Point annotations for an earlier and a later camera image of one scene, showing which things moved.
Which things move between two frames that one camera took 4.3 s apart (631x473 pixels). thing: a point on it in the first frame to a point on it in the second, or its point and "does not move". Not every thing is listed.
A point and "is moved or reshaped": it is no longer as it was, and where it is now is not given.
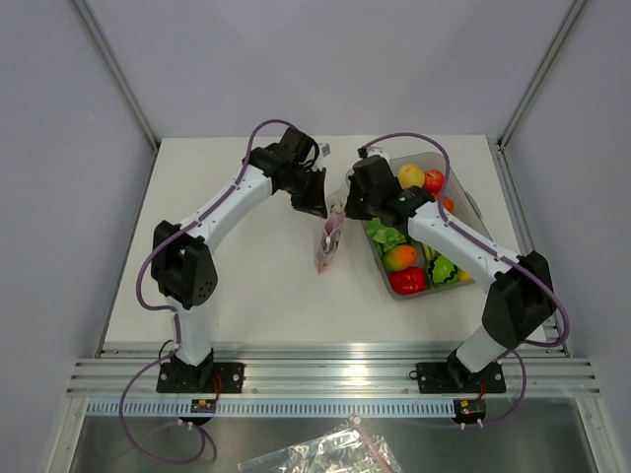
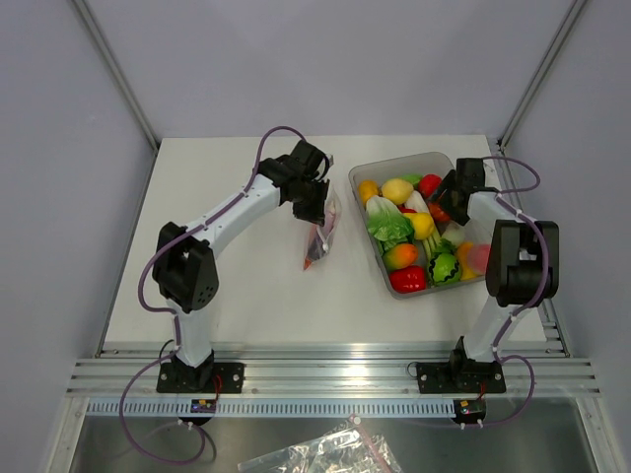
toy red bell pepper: (407, 281) does not move
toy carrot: (330, 232) to (315, 250)
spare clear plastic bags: (345, 447) does not move
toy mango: (399, 257) does not move
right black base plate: (453, 376) does not move
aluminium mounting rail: (328, 371) does not move
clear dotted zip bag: (332, 230) is moved or reshaped
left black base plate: (214, 377) does not move
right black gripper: (352, 211) to (449, 184)
